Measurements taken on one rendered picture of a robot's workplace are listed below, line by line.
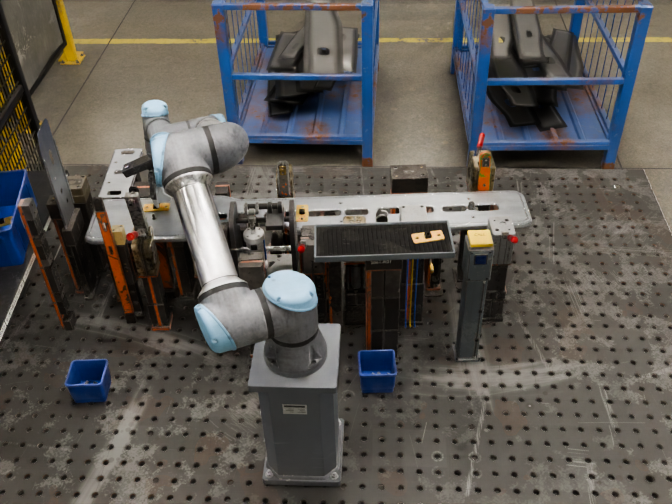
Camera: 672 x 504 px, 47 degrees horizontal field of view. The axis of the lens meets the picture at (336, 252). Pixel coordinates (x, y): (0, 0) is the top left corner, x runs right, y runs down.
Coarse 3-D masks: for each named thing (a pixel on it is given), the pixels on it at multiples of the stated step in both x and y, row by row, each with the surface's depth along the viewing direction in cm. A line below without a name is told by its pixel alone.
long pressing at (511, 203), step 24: (456, 192) 251; (480, 192) 250; (504, 192) 249; (120, 216) 245; (168, 216) 245; (264, 216) 244; (336, 216) 242; (432, 216) 241; (456, 216) 241; (480, 216) 240; (528, 216) 240; (96, 240) 236; (168, 240) 236
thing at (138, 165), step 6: (144, 156) 237; (132, 162) 237; (138, 162) 235; (144, 162) 234; (150, 162) 234; (126, 168) 236; (132, 168) 235; (138, 168) 235; (144, 168) 235; (126, 174) 236; (132, 174) 236
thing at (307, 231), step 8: (304, 232) 224; (312, 232) 224; (312, 240) 222; (312, 248) 221; (304, 256) 223; (312, 256) 223; (304, 264) 225; (312, 264) 225; (320, 264) 225; (304, 272) 227; (312, 272) 227; (320, 272) 227; (312, 280) 229; (320, 280) 231; (320, 288) 233; (320, 296) 235; (320, 304) 237; (320, 312) 239; (320, 320) 241
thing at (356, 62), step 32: (256, 0) 486; (320, 0) 485; (224, 32) 391; (288, 32) 480; (320, 32) 455; (352, 32) 469; (224, 64) 403; (256, 64) 495; (288, 64) 447; (320, 64) 427; (352, 64) 439; (224, 96) 415; (256, 96) 470; (288, 96) 441; (320, 96) 466; (352, 96) 467; (256, 128) 442; (288, 128) 440; (320, 128) 440; (352, 128) 439
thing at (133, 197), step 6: (132, 186) 220; (126, 192) 218; (132, 192) 219; (138, 192) 221; (126, 198) 217; (132, 198) 217; (138, 198) 219; (132, 204) 217; (138, 204) 219; (132, 210) 221; (138, 210) 221; (132, 216) 223; (138, 216) 223; (144, 216) 225; (132, 222) 225; (138, 222) 225; (144, 222) 225; (138, 228) 228; (144, 228) 227
